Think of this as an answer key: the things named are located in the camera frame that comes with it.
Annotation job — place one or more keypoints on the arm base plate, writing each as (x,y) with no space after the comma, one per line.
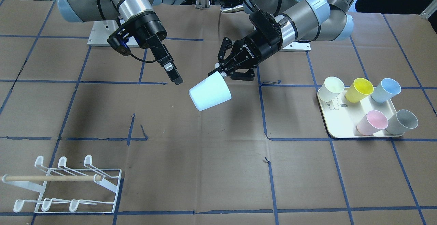
(100,33)
(296,47)

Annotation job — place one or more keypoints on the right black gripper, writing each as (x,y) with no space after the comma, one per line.
(152,29)

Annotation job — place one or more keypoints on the cream plastic tray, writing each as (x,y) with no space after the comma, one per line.
(341,116)

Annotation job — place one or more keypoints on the grey cup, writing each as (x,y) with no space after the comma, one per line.
(402,122)

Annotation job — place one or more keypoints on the light blue cup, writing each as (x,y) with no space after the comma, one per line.
(387,89)
(210,92)

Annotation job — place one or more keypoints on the cream white cup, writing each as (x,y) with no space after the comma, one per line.
(331,88)

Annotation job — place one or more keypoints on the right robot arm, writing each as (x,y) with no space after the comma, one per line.
(98,10)

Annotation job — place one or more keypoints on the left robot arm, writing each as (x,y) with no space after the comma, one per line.
(277,24)

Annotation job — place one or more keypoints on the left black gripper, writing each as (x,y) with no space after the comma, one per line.
(255,51)

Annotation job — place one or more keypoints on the white wire cup rack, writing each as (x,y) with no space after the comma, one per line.
(62,189)

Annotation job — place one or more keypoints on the pink cup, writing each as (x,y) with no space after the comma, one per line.
(374,121)

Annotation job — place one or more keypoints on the yellow cup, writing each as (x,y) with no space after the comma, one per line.
(360,89)

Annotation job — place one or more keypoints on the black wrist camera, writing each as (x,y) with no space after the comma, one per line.
(119,38)

